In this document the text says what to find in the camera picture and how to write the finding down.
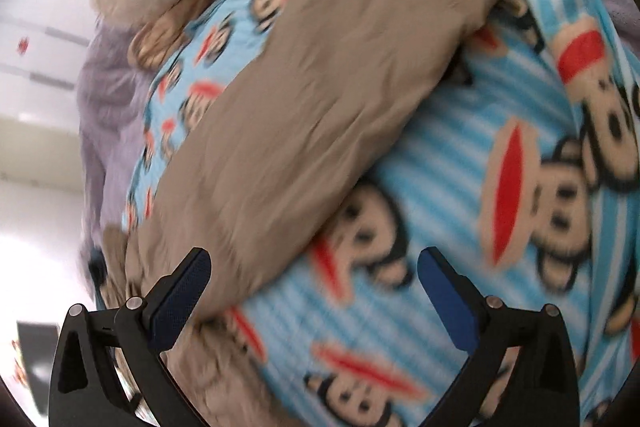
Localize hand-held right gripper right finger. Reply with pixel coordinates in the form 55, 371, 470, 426
416, 246, 582, 427

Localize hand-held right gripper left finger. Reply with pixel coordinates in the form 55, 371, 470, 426
48, 247, 213, 427

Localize tan puffer jacket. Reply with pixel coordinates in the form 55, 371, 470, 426
122, 0, 538, 427

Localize blue striped monkey print blanket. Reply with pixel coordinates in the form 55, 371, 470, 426
95, 0, 640, 427

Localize lavender bed sheet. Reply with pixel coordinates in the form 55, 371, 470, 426
77, 0, 640, 303

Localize white wardrobe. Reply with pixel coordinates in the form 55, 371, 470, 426
0, 0, 98, 122

